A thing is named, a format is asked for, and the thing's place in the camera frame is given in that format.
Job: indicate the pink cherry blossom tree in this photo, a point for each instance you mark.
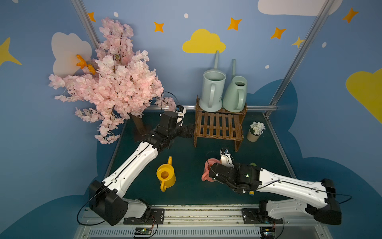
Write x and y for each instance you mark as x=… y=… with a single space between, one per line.
x=123 y=86

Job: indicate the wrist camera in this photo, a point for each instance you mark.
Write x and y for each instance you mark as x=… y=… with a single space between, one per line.
x=181 y=111
x=226 y=158

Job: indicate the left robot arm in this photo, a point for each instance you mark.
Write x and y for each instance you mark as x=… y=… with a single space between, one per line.
x=106 y=198

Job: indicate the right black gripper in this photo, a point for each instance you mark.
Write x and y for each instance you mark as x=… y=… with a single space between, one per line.
x=218 y=173

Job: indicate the aluminium front rail frame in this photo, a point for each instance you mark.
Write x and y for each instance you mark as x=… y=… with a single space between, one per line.
x=202 y=222

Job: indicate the white flowers in pot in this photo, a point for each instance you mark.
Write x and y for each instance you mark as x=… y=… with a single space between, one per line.
x=256 y=129

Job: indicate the orange butterfly decoration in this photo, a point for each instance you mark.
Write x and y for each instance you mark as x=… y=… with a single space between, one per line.
x=83 y=64

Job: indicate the mint green watering can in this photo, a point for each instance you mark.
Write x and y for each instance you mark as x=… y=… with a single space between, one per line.
x=235 y=97

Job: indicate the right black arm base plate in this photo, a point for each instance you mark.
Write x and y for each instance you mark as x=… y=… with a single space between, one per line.
x=253 y=216

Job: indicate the yellow watering can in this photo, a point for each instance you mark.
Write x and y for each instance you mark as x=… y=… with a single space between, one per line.
x=166 y=175

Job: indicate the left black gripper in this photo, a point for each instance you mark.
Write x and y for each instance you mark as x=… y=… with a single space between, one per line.
x=185 y=130

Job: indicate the pale blue watering can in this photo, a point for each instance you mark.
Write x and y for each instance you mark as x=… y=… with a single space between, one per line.
x=212 y=90

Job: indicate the green yellow garden trowel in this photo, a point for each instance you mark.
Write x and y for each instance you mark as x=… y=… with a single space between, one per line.
x=252 y=192

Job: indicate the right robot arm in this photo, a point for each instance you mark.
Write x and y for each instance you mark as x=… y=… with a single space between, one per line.
x=303 y=198

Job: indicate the circuit board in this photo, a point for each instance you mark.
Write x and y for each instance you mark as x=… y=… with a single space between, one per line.
x=267 y=233
x=143 y=231

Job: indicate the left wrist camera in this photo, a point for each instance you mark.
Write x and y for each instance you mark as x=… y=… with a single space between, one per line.
x=181 y=111

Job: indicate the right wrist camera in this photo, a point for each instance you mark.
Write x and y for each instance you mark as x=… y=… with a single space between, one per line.
x=226 y=158

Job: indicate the pink watering can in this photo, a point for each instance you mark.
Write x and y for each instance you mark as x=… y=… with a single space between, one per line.
x=210 y=162

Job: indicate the brown wooden slatted shelf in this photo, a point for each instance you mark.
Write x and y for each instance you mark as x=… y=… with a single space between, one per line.
x=219 y=125

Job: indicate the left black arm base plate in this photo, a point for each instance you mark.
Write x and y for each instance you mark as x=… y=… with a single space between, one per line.
x=151 y=215

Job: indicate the left circuit board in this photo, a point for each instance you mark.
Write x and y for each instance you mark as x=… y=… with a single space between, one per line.
x=143 y=231

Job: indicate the right circuit board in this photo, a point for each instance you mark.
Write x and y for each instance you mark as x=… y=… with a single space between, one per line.
x=267 y=233

